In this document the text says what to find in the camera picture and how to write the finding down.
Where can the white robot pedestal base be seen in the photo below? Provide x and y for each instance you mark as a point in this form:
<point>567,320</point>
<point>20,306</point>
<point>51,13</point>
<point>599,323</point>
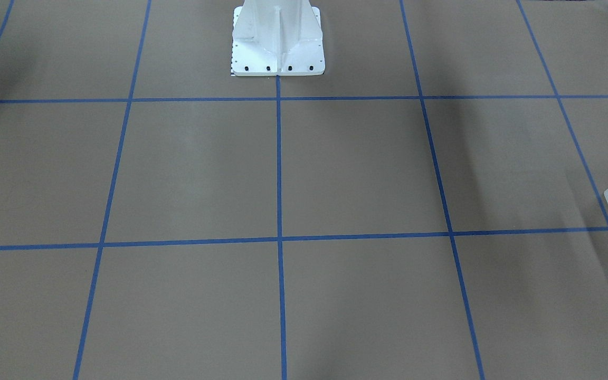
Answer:
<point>277,38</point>

